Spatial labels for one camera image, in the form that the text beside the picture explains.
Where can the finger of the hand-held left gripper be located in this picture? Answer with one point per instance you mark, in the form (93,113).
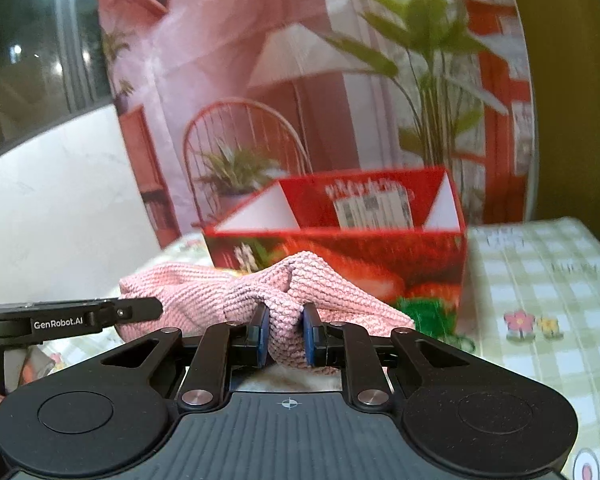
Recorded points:
(137,311)

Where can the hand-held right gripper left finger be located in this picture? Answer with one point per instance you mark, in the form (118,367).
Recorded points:
(261,336)

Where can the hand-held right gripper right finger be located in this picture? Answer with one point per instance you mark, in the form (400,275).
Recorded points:
(310,337)

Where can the pink knitted cloth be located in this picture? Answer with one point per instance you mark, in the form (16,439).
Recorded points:
(205,295)

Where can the red strawberry print box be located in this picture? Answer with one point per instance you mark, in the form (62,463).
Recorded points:
(350,260)

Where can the green thread ball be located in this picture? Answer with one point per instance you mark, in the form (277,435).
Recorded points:
(425,317)

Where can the checked bunny print tablecloth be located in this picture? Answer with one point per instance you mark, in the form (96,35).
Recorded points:
(530,285)

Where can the printed room scene backdrop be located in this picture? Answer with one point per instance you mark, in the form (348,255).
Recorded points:
(290,60)

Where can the dark window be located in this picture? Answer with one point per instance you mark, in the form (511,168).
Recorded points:
(35,45)

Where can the olive yellow curtain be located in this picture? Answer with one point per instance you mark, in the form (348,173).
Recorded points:
(565,110)

